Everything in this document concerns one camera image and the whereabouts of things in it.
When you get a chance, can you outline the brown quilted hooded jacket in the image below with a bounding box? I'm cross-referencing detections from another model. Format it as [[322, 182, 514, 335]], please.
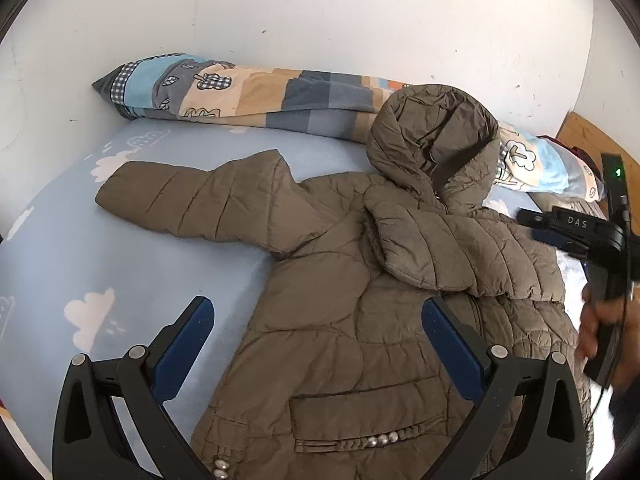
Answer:
[[96, 84, 577, 479]]

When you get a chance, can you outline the person's right hand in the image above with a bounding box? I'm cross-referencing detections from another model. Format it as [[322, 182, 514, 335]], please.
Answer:
[[576, 285, 640, 393]]

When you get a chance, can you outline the wooden headboard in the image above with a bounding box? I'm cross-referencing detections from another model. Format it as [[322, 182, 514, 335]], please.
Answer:
[[556, 112, 640, 234]]

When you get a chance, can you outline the light blue cloud bedsheet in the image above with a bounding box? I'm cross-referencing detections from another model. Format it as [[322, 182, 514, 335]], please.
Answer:
[[0, 118, 609, 480]]

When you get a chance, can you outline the patchwork patterned rolled blanket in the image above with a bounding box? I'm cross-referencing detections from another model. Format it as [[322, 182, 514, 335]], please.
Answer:
[[92, 53, 605, 203]]

